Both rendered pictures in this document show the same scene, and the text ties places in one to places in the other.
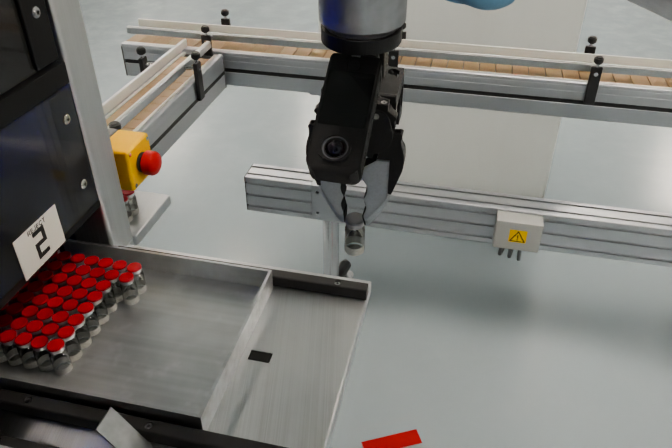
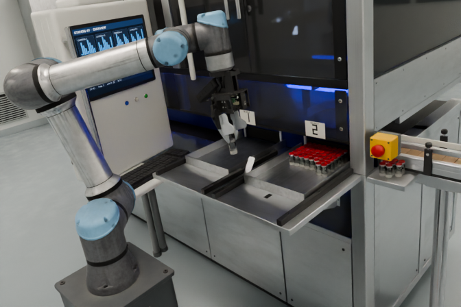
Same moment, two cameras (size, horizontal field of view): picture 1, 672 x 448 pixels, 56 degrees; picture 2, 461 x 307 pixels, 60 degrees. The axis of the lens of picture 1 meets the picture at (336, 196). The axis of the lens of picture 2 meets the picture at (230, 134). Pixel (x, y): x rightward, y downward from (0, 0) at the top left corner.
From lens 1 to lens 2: 1.48 m
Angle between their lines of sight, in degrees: 105
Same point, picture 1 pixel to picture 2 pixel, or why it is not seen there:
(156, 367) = (279, 177)
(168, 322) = (300, 180)
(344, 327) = (266, 216)
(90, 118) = (353, 109)
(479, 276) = not seen: outside the picture
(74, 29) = (356, 72)
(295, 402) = (241, 199)
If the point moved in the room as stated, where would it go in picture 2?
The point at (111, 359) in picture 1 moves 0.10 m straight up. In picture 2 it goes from (290, 170) to (288, 145)
